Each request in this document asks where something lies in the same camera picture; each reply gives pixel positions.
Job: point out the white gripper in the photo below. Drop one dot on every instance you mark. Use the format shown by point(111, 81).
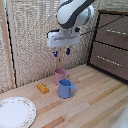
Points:
point(62, 39)

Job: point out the yellow sponge block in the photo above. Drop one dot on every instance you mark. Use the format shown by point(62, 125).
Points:
point(42, 88)

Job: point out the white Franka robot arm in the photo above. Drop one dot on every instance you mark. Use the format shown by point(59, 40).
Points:
point(72, 13)

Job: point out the pink mug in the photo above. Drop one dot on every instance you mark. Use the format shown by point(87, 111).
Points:
point(60, 75)

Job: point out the woven bamboo screen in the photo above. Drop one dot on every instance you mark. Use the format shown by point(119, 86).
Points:
point(43, 36)

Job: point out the blue mug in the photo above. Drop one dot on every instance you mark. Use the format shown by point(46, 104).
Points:
point(65, 88)

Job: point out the dark brown drawer cabinet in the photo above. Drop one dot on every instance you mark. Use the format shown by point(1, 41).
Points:
point(110, 45)

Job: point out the white patterned plate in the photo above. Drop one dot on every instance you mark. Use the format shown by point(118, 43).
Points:
point(15, 112)

